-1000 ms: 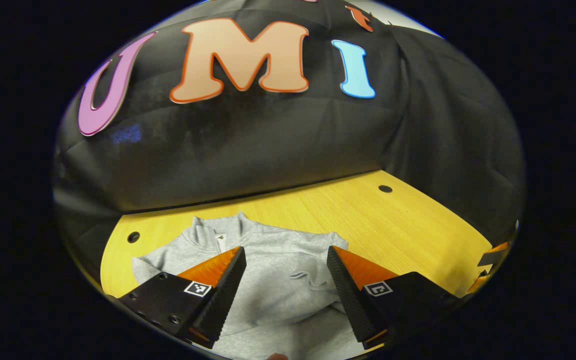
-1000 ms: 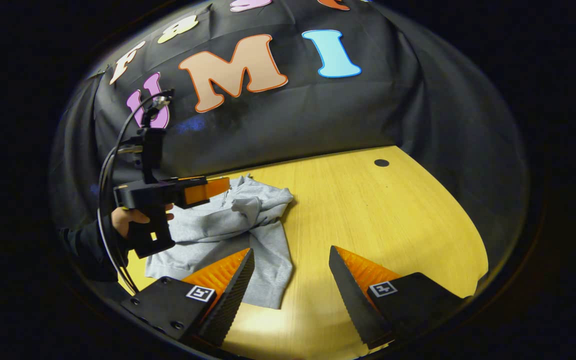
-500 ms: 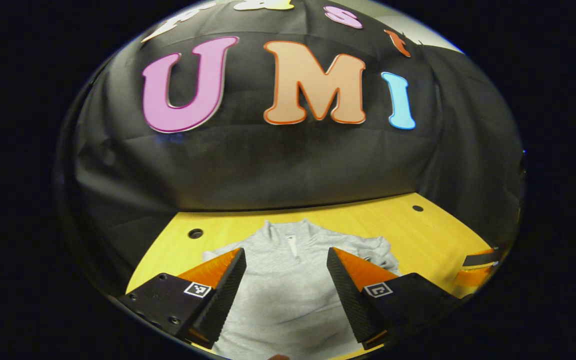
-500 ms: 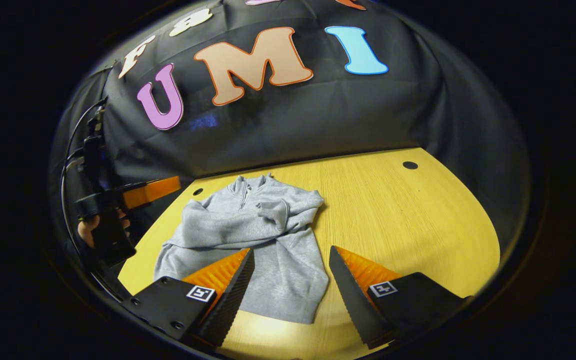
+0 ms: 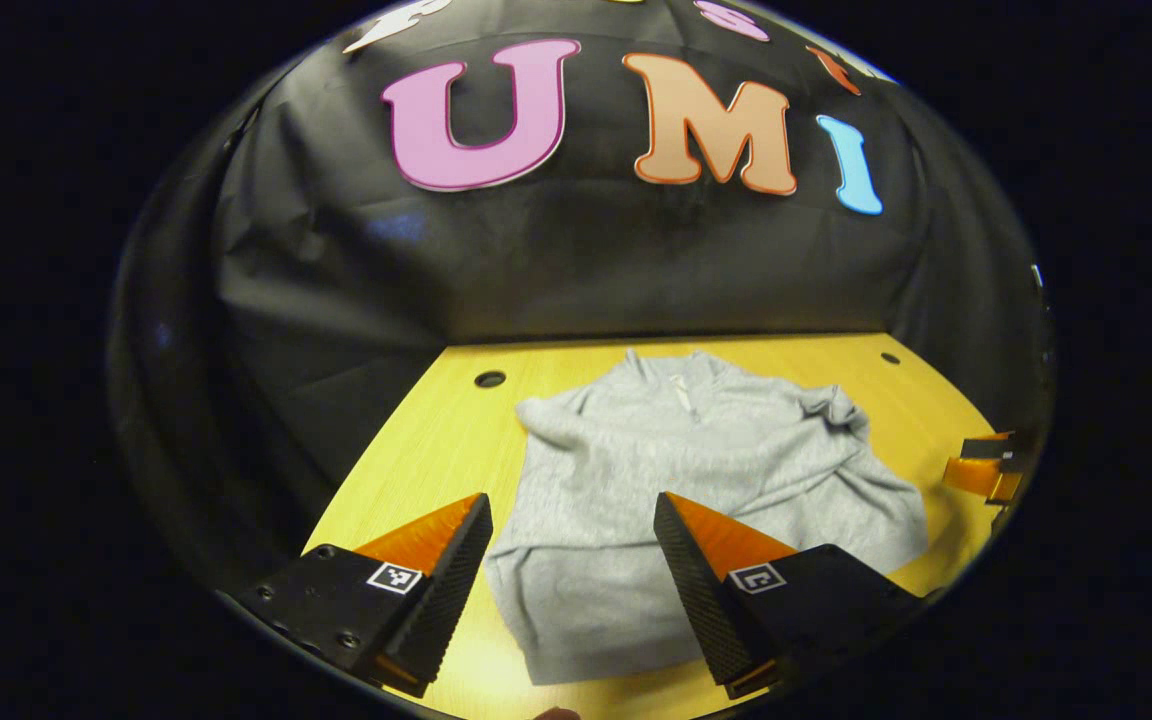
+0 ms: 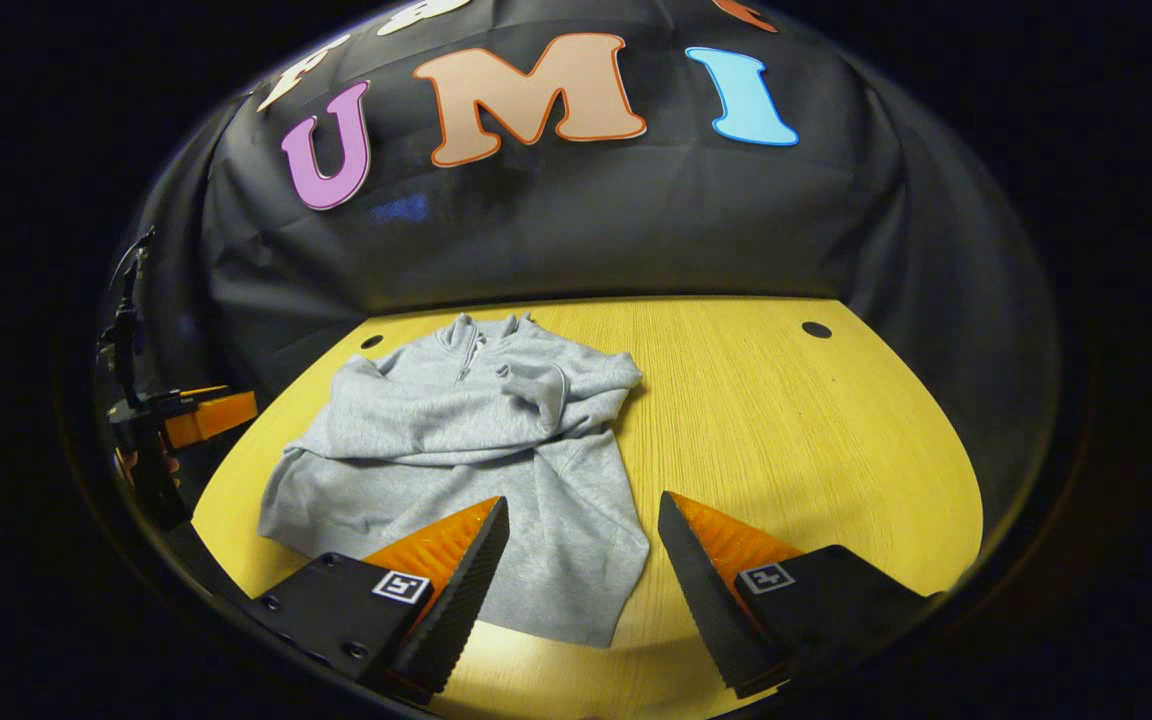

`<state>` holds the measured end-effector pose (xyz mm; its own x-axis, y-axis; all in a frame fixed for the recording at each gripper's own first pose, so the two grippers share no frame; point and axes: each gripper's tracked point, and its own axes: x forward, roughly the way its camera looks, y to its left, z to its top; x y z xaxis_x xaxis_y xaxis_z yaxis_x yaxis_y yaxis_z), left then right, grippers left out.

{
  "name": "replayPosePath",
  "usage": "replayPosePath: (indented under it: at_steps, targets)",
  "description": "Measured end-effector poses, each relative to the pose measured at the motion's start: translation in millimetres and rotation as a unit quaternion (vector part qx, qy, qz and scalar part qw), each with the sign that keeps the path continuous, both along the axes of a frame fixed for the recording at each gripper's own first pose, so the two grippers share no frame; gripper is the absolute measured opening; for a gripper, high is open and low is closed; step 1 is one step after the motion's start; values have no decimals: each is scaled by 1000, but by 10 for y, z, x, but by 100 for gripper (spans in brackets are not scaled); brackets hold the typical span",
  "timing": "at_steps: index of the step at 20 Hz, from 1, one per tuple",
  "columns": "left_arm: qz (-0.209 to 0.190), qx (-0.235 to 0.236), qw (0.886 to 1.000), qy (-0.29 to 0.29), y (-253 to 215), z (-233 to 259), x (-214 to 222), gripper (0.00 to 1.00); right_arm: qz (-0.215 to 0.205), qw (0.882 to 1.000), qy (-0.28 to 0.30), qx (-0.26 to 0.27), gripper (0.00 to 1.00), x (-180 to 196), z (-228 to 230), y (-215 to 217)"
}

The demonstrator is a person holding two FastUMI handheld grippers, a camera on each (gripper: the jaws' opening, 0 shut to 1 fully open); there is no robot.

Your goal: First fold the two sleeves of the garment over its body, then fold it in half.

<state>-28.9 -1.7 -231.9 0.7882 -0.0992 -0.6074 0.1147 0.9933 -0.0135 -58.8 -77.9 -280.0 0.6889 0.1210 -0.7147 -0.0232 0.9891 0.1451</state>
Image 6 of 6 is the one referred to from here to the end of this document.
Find black backdrop cloth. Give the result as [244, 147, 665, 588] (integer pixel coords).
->
[96, 0, 1062, 481]

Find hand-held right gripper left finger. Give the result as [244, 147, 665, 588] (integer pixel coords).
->
[241, 495, 512, 706]

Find grey zip sweatshirt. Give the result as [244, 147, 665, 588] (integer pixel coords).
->
[258, 312, 652, 649]

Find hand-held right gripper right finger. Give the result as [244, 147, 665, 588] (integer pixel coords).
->
[656, 490, 947, 701]

